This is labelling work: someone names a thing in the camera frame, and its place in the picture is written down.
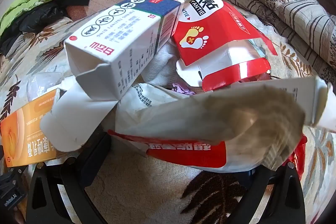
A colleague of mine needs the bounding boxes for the white plastic bag red label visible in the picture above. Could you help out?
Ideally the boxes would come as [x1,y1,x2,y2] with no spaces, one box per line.
[108,82,308,175]

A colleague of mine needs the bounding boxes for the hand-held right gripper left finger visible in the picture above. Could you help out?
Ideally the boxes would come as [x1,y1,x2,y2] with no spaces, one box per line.
[26,132,113,224]

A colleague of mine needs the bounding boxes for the leaf printed blanket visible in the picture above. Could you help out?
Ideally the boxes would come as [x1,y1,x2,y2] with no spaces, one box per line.
[0,6,336,224]

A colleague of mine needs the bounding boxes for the red and white torn carton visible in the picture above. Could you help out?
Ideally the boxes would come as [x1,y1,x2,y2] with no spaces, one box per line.
[171,0,278,92]

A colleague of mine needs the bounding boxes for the white and blue carton box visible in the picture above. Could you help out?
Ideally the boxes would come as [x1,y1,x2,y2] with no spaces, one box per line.
[64,0,183,102]

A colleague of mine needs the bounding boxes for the orange carton box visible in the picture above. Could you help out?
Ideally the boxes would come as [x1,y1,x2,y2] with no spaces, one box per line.
[0,82,119,168]

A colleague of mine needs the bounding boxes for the white tissue packet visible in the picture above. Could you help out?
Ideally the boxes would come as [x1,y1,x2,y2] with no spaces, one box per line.
[215,74,336,133]

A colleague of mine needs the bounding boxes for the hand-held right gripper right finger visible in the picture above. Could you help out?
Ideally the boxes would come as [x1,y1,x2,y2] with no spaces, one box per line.
[231,162,306,224]

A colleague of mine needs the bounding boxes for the red foil wrapper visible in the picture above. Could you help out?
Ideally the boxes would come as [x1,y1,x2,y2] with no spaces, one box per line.
[240,72,272,83]

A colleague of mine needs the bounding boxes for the purple crumpled cloth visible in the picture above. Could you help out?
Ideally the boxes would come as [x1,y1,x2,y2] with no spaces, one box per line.
[172,82,196,96]

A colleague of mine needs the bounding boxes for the black cloth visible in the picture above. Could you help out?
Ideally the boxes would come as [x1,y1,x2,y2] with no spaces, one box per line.
[0,0,98,56]

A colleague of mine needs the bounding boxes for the clear plastic wrapper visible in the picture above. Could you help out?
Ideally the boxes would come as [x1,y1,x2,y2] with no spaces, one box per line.
[26,71,64,102]

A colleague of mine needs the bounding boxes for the striped folded quilt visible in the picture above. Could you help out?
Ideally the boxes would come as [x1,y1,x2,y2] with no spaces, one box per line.
[224,0,336,83]

